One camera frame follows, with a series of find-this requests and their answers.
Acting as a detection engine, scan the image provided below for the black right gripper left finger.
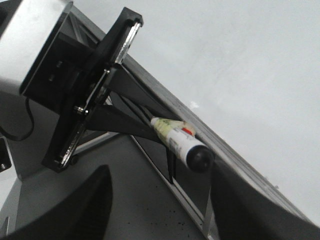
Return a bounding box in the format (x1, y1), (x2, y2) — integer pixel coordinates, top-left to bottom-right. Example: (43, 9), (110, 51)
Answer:
(4, 165), (113, 240)

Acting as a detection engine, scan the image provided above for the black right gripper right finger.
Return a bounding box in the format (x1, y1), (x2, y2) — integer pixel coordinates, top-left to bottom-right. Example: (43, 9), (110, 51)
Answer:
(210, 160), (320, 240)

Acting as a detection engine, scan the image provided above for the white black whiteboard marker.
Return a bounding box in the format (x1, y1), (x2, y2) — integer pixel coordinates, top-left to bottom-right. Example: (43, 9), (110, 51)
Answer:
(150, 117), (214, 173)

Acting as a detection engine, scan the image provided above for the grey whiteboard bottom ledge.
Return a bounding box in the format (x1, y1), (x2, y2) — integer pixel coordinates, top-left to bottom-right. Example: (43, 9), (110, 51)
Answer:
(67, 4), (320, 240)

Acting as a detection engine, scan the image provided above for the white whiteboard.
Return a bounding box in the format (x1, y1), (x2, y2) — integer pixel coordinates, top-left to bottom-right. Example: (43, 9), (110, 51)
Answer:
(72, 0), (320, 226)

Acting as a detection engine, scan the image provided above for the black camera tripod mount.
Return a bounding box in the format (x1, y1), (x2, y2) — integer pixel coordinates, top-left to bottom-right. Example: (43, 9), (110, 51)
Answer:
(42, 7), (174, 173)

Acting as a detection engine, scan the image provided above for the black cable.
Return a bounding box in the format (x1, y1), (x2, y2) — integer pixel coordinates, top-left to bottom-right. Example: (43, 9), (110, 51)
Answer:
(0, 97), (35, 141)

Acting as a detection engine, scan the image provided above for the silver camera housing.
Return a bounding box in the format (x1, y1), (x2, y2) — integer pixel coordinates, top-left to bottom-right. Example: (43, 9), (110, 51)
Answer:
(0, 0), (73, 95)

